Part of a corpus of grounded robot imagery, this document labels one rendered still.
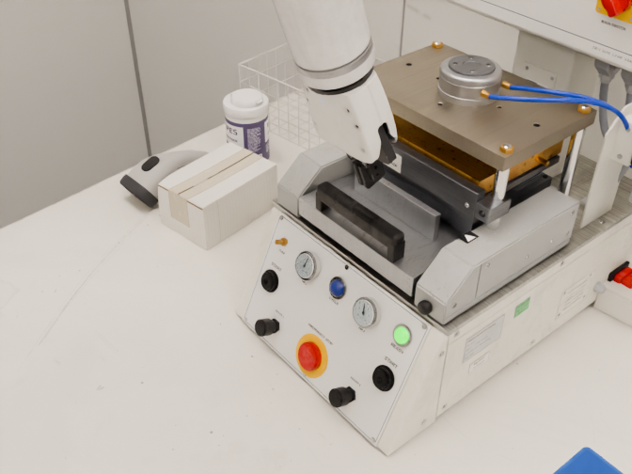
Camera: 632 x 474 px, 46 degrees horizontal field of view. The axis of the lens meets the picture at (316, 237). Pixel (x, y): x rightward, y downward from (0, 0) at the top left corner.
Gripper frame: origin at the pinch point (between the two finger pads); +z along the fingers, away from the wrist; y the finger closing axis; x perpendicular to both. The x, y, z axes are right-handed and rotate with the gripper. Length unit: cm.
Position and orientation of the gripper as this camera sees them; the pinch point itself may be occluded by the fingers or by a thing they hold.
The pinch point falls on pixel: (369, 168)
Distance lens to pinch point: 91.2
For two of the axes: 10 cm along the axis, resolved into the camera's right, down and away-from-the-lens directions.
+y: 6.4, 4.6, -6.2
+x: 7.2, -6.3, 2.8
